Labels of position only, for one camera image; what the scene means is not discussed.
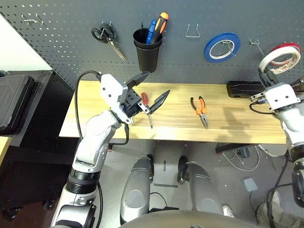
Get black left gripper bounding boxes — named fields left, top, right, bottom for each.
left=118, top=70, right=171, bottom=118

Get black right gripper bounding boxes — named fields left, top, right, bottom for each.
left=248, top=67, right=304, bottom=105

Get red clear handled screwdriver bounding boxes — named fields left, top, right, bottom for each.
left=141, top=92, right=153, bottom=129

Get white tape roll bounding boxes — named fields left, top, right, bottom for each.
left=258, top=47, right=302, bottom=74

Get orange black needle-nose pliers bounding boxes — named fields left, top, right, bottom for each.
left=190, top=95, right=209, bottom=130

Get dark grey pegboard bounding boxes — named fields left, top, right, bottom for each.
left=0, top=0, right=304, bottom=85

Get black cup holder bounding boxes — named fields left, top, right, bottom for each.
left=133, top=28, right=163, bottom=73

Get red tape roll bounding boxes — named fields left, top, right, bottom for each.
left=268, top=42, right=302, bottom=68

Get black flat tool case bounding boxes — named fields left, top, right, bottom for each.
left=226, top=80, right=266, bottom=98

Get silver peg hook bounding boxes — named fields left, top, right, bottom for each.
left=222, top=39, right=235, bottom=57
left=249, top=39, right=265, bottom=56

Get blue tape roll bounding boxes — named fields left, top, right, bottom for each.
left=203, top=32, right=241, bottom=63

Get black power strip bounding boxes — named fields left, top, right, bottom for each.
left=237, top=147, right=250, bottom=159

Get silver left robot leg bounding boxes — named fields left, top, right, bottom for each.
left=120, top=154, right=154, bottom=224

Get silver robot leg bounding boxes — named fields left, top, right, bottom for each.
left=120, top=154, right=154, bottom=224
left=177, top=155, right=224, bottom=214

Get black wheeled flight case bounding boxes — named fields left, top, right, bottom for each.
left=0, top=70, right=80, bottom=221

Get grey foot pedal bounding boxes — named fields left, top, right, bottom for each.
left=243, top=177, right=258, bottom=192

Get silver right robot leg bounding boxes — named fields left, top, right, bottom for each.
left=177, top=155, right=224, bottom=214

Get black floor device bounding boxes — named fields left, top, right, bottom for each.
left=149, top=206, right=179, bottom=213

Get camouflage trouser leg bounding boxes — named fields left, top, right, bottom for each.
left=256, top=190, right=304, bottom=228

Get grey robot torso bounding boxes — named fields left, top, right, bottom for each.
left=118, top=209, right=259, bottom=228

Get black ribbed plastic case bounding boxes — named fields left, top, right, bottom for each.
left=0, top=74, right=36, bottom=136

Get white sneaker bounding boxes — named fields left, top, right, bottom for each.
left=222, top=204, right=235, bottom=218

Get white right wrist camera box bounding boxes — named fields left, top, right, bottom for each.
left=263, top=83, right=301, bottom=112

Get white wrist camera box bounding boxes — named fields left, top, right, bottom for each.
left=263, top=83, right=301, bottom=112
left=99, top=73, right=129, bottom=124

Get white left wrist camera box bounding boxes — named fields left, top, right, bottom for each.
left=99, top=73, right=129, bottom=124

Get blue handled screwdriver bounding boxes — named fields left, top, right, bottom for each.
left=146, top=19, right=157, bottom=45

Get orange black handled screwdriver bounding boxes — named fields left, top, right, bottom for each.
left=151, top=12, right=169, bottom=45

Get black handled scissors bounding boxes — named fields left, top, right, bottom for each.
left=91, top=21, right=127, bottom=62

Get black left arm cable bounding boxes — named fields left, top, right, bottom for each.
left=75, top=70, right=130, bottom=146

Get white floor cables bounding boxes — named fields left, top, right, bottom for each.
left=222, top=144, right=276, bottom=171

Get silver double wire hook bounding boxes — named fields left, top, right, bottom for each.
left=21, top=13, right=45, bottom=26

